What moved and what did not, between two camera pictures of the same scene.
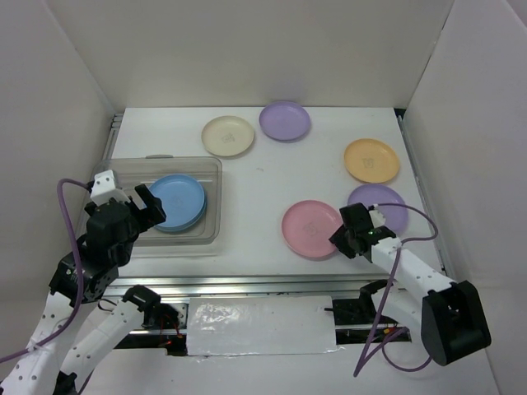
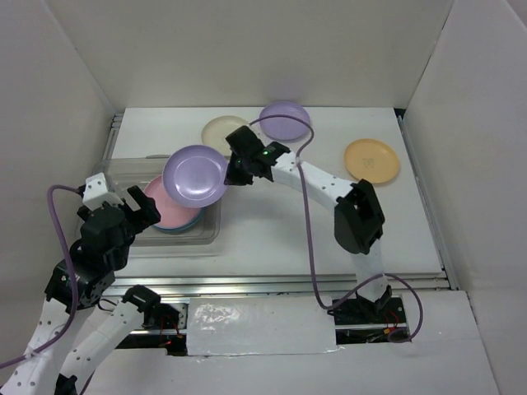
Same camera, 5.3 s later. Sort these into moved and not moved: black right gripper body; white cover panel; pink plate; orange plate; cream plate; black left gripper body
Moved: pink plate; black right gripper body
Not moved: black left gripper body; white cover panel; orange plate; cream plate
